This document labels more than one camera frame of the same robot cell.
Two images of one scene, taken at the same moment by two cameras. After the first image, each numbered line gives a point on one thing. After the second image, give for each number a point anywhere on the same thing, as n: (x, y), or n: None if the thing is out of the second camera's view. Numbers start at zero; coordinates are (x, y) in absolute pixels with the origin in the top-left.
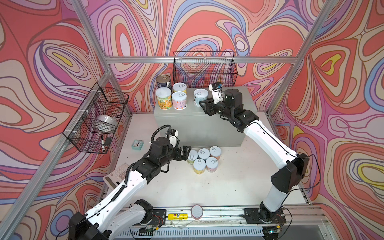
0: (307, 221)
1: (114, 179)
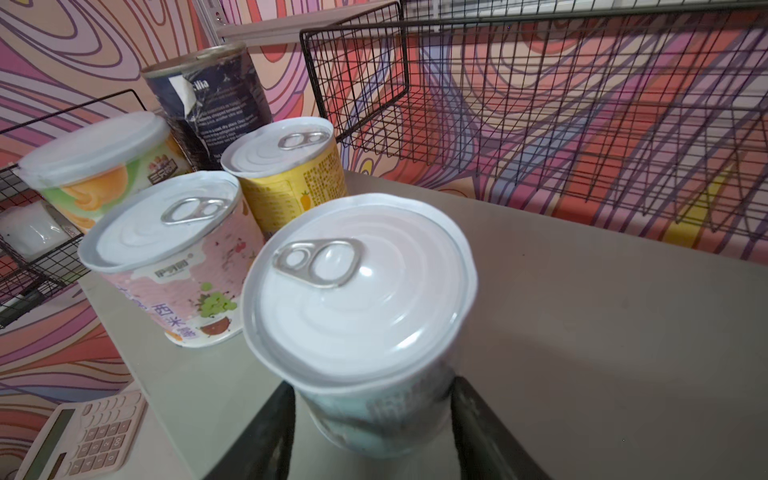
0: None
1: (86, 439)
